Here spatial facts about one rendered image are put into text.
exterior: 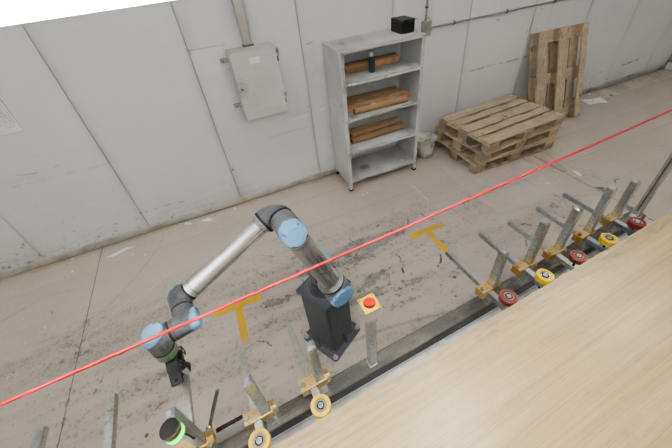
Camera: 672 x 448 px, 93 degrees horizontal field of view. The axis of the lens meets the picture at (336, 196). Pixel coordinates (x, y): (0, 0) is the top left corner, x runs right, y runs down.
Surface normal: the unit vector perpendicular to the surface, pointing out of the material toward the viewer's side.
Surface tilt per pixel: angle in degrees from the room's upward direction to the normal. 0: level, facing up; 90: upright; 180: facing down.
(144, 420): 0
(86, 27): 90
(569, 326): 0
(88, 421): 0
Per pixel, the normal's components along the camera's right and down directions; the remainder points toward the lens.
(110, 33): 0.39, 0.55
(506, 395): -0.09, -0.77
